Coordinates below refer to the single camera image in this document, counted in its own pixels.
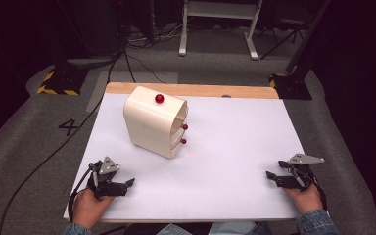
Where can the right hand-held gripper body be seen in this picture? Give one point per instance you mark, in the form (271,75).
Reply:
(302,174)

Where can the red ball knob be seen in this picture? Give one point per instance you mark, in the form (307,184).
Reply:
(159,98)

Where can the white metal table frame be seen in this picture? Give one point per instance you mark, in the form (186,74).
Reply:
(220,13)

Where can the person's right hand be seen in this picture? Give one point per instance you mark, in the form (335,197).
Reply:
(302,199)

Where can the cream drawer cabinet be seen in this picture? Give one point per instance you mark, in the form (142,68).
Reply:
(153,122)

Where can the person's left hand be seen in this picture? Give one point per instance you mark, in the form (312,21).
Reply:
(88,209)

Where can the black stand base striped tape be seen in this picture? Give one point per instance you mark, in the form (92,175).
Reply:
(60,81)
(290,86)

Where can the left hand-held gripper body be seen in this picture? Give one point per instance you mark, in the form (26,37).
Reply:
(108,187)

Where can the white table mat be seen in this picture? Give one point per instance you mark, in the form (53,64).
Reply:
(228,156)

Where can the cream drawer with red knob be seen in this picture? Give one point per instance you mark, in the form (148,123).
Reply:
(181,129)
(179,143)

